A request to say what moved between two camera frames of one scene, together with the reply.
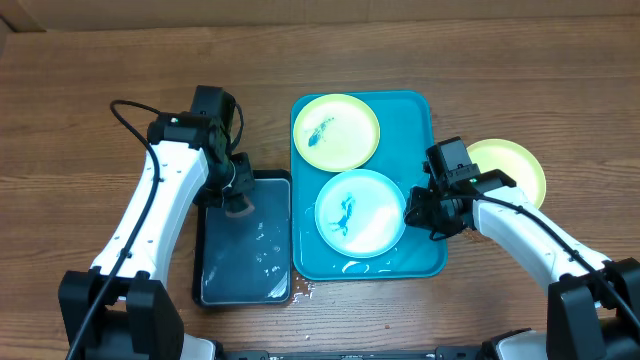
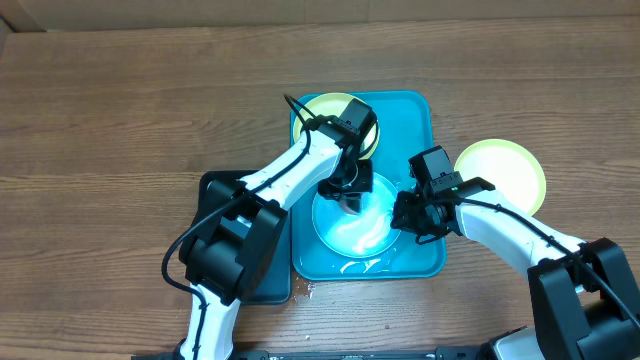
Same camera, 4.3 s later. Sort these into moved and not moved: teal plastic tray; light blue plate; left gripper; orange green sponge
Moved: left gripper; orange green sponge
Not moved: light blue plate; teal plastic tray
